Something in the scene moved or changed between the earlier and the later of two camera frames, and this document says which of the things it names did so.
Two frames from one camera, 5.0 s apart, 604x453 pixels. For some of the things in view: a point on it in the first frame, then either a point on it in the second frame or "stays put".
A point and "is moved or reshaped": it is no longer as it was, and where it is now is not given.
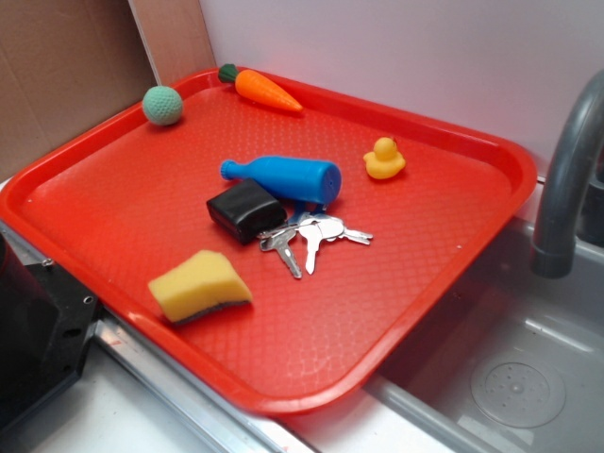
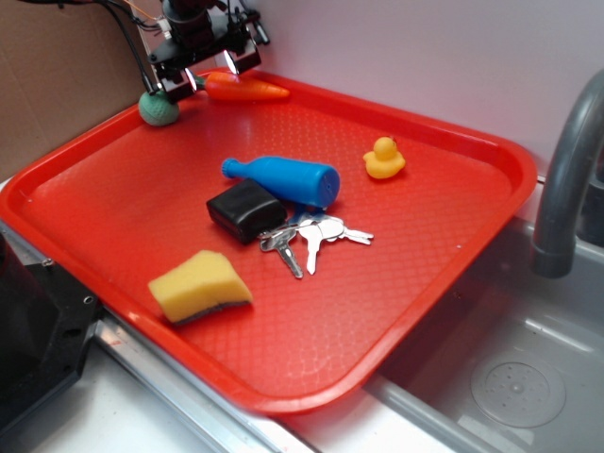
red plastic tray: x=289 y=258 stays put
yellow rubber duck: x=385 y=161 stays put
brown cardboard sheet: x=66 y=67 stays put
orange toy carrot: x=259 y=87 is moved or reshaped
